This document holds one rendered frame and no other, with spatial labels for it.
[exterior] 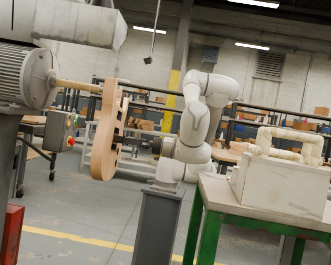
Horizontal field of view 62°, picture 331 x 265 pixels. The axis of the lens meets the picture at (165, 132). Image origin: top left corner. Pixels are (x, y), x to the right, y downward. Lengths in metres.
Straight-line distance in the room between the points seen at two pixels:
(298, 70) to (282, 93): 1.17
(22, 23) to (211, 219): 1.02
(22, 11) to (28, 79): 0.28
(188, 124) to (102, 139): 0.33
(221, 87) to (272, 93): 11.27
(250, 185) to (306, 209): 0.20
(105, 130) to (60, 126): 0.42
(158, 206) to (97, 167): 0.85
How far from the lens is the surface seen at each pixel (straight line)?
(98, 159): 1.06
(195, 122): 1.02
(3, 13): 1.32
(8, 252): 1.62
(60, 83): 1.22
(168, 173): 1.83
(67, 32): 1.10
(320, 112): 5.25
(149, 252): 1.97
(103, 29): 1.06
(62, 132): 1.44
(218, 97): 1.60
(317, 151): 1.05
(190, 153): 1.12
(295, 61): 13.33
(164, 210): 1.85
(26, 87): 1.17
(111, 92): 1.08
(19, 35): 1.27
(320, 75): 13.66
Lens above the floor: 1.18
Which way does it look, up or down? 3 degrees down
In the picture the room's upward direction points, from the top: 10 degrees clockwise
